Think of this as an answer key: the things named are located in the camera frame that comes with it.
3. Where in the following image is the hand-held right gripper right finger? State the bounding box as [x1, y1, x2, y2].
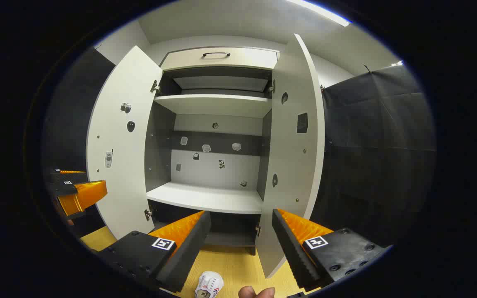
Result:
[272, 208, 392, 292]

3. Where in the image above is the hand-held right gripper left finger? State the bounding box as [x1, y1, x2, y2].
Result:
[98, 210, 212, 293]

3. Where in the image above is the white canvas shoe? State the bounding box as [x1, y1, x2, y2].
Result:
[194, 271, 224, 298]

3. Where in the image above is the white shoe cabinet door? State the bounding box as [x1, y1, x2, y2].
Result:
[86, 46, 164, 240]
[256, 34, 326, 279]

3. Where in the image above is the white cabinet drawer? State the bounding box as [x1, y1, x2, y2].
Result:
[160, 47, 280, 71]

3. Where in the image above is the black backdrop cloth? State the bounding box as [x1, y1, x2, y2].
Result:
[42, 48, 436, 249]

